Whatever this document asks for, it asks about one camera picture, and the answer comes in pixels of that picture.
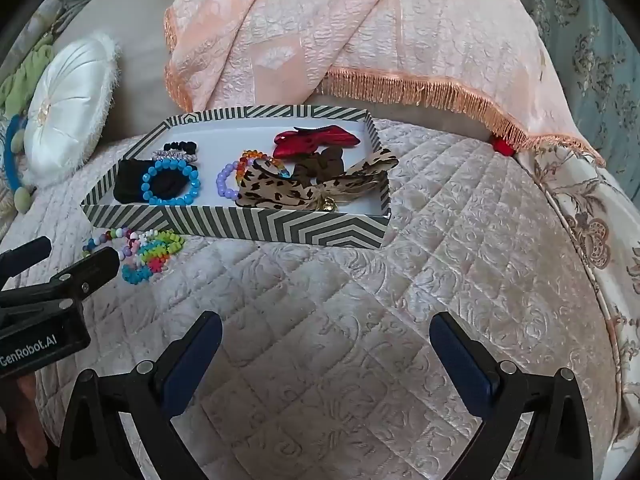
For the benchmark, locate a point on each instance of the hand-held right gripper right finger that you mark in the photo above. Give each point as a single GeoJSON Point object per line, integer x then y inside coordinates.
{"type": "Point", "coordinates": [465, 360]}

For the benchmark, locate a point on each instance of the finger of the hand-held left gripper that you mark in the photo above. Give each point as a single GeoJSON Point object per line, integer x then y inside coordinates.
{"type": "Point", "coordinates": [102, 260]}
{"type": "Point", "coordinates": [30, 251]}

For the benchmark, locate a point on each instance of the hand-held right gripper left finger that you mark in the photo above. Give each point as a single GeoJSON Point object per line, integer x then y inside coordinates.
{"type": "Point", "coordinates": [192, 360]}

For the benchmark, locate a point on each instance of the striped cardboard box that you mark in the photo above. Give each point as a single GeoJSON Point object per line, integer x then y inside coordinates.
{"type": "Point", "coordinates": [225, 222]}

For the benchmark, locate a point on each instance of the person's left hand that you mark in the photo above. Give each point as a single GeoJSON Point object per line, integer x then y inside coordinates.
{"type": "Point", "coordinates": [20, 405]}

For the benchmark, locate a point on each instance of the black cloth pouch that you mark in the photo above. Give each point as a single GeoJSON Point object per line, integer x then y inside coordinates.
{"type": "Point", "coordinates": [129, 180]}

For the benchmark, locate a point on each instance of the blue hoop with green balls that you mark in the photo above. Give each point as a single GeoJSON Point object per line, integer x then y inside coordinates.
{"type": "Point", "coordinates": [10, 160]}

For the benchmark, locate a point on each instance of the cream quilted bedspread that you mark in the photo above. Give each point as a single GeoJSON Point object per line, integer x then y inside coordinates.
{"type": "Point", "coordinates": [350, 310]}

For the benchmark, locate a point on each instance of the white round satin cushion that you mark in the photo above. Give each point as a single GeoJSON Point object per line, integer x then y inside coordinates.
{"type": "Point", "coordinates": [65, 105]}

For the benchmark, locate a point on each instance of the green plush toy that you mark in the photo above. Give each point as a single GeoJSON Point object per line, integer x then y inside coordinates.
{"type": "Point", "coordinates": [20, 85]}

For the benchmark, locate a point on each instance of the leopard print bow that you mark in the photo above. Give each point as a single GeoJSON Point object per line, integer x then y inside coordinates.
{"type": "Point", "coordinates": [270, 187]}

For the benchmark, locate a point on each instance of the cream floral fabric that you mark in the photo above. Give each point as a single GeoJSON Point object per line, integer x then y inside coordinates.
{"type": "Point", "coordinates": [590, 225]}

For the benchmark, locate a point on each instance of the small red object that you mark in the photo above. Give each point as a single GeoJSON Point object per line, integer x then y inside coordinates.
{"type": "Point", "coordinates": [502, 146]}

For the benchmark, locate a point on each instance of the beige bolster pillow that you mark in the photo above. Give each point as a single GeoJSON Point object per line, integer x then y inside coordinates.
{"type": "Point", "coordinates": [140, 35]}

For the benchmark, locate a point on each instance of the red bow hair clip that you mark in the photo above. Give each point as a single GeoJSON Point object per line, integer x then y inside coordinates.
{"type": "Point", "coordinates": [300, 142]}

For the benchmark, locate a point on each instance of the brown scrunchie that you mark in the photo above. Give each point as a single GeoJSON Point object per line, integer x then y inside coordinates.
{"type": "Point", "coordinates": [315, 165]}

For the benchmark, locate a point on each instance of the peach fringed blanket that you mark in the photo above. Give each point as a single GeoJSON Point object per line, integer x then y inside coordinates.
{"type": "Point", "coordinates": [375, 35]}

